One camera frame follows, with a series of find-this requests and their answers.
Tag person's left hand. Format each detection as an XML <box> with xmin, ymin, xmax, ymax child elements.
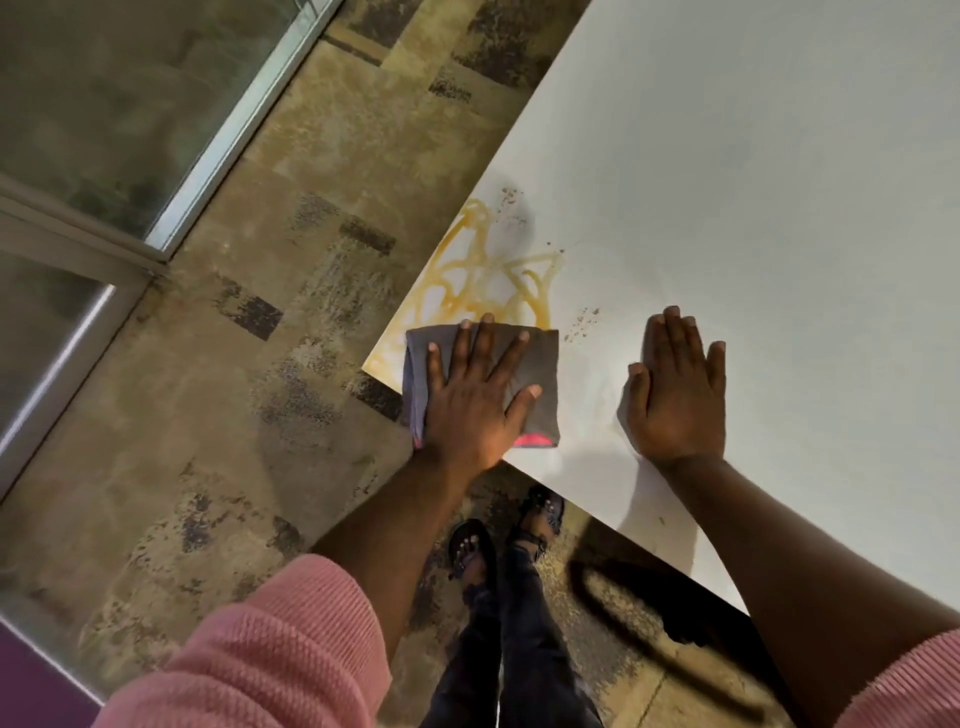
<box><xmin>422</xmin><ymin>313</ymin><xmax>543</xmax><ymax>471</ymax></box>

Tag person's right hand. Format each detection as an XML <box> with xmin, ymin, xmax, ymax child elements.
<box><xmin>624</xmin><ymin>305</ymin><xmax>728</xmax><ymax>463</ymax></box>

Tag grey cleaning cloth pink edge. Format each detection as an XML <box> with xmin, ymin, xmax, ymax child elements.
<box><xmin>403</xmin><ymin>322</ymin><xmax>561</xmax><ymax>450</ymax></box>

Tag person's right forearm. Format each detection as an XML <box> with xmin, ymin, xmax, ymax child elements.
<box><xmin>660</xmin><ymin>452</ymin><xmax>960</xmax><ymax>710</ymax></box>

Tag person's left forearm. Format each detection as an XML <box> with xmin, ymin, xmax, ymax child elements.
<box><xmin>309</xmin><ymin>448</ymin><xmax>492</xmax><ymax>665</ymax></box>

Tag yellow sauce spill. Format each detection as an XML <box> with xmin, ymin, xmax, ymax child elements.
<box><xmin>371</xmin><ymin>198</ymin><xmax>566</xmax><ymax>378</ymax></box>

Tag person's right black sandal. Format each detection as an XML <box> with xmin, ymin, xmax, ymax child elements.
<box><xmin>510</xmin><ymin>485</ymin><xmax>566</xmax><ymax>561</ymax></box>

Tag person's black sandal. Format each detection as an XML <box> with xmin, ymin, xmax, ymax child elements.
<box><xmin>510</xmin><ymin>485</ymin><xmax>566</xmax><ymax>561</ymax></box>
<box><xmin>447</xmin><ymin>519</ymin><xmax>499</xmax><ymax>588</ymax></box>

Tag person's left black sandal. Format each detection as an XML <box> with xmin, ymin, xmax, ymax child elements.
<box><xmin>447</xmin><ymin>519</ymin><xmax>499</xmax><ymax>588</ymax></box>

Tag person's black trousers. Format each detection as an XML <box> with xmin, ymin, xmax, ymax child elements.
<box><xmin>418</xmin><ymin>546</ymin><xmax>605</xmax><ymax>728</ymax></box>

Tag person's left pink sleeve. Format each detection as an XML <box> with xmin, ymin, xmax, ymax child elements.
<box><xmin>93</xmin><ymin>553</ymin><xmax>393</xmax><ymax>728</ymax></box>

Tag person's pink sleeve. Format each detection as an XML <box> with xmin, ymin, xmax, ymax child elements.
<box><xmin>832</xmin><ymin>628</ymin><xmax>960</xmax><ymax>728</ymax></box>
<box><xmin>93</xmin><ymin>553</ymin><xmax>393</xmax><ymax>728</ymax></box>

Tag person's right pink sleeve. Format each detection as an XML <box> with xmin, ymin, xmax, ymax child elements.
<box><xmin>832</xmin><ymin>628</ymin><xmax>960</xmax><ymax>728</ymax></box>

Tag metal framed glass door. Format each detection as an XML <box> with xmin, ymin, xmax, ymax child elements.
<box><xmin>0</xmin><ymin>216</ymin><xmax>156</xmax><ymax>501</ymax></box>

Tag metal framed glass partition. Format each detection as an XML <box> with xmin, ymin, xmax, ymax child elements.
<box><xmin>0</xmin><ymin>0</ymin><xmax>348</xmax><ymax>262</ymax></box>

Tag purple panel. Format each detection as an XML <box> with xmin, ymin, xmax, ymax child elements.
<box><xmin>0</xmin><ymin>613</ymin><xmax>104</xmax><ymax>728</ymax></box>

